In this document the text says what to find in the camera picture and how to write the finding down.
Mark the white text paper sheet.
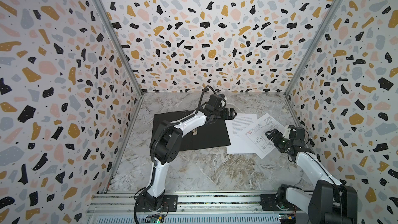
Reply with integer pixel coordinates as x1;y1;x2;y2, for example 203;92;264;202
225;113;259;155

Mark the white drawing paper sheet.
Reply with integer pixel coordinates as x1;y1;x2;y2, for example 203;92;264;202
238;113;285;159

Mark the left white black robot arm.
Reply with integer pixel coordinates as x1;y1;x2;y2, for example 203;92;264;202
136;86;237;211

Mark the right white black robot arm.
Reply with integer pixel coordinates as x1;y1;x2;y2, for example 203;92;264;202
265;125;358;224

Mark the right circuit board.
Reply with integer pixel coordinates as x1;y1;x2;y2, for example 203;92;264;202
279;214;296;224

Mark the left green circuit board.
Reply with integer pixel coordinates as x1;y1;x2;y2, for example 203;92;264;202
143;215;165;224

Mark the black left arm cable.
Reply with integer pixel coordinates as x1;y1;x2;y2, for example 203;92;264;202
195;85;218;113

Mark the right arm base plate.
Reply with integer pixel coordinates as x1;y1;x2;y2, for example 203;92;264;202
260;194;295;211

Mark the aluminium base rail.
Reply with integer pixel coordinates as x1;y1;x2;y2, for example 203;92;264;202
84;191;310;224

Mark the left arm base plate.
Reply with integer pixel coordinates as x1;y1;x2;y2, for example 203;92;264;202
134;194;178;213

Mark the aluminium corner post right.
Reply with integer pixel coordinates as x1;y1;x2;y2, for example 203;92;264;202
284;0;343;98

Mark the aluminium corner post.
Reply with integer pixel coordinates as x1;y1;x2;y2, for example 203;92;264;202
92;0;143;98
284;0;343;98

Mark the aluminium corner post left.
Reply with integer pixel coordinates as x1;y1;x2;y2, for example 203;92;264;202
92;0;143;98

